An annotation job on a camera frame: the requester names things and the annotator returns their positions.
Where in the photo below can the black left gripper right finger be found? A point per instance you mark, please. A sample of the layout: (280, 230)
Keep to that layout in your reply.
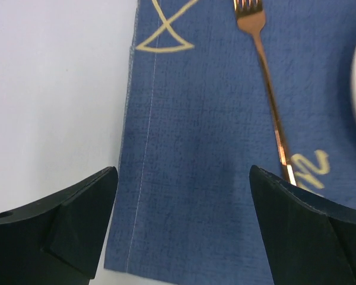
(308, 239)

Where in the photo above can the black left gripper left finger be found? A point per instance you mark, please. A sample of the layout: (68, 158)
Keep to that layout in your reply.
(58, 239)

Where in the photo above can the blue cloth placemat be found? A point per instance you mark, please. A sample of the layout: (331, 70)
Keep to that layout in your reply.
(197, 118)

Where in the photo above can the copper fork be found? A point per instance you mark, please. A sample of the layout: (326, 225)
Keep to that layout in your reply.
(251, 19)

